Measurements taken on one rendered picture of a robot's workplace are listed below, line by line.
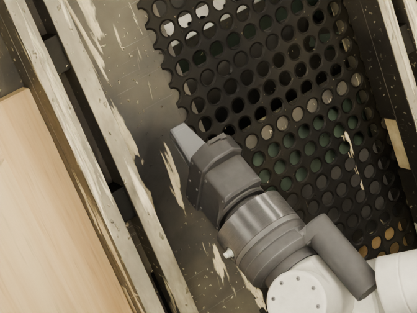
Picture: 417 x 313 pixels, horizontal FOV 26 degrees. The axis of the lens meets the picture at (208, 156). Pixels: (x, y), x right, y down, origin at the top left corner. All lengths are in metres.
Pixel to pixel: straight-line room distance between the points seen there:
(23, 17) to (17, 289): 0.31
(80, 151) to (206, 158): 0.14
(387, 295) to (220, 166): 0.23
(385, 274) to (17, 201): 0.41
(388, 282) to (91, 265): 0.35
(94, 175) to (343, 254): 0.28
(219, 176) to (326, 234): 0.13
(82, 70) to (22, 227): 0.19
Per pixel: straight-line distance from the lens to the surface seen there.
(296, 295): 0.93
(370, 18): 1.20
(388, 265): 0.94
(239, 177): 0.99
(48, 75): 0.96
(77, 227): 1.06
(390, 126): 1.28
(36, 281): 1.06
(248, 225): 0.97
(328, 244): 0.97
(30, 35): 0.95
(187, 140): 1.05
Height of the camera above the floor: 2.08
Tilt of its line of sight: 52 degrees down
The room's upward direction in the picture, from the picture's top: straight up
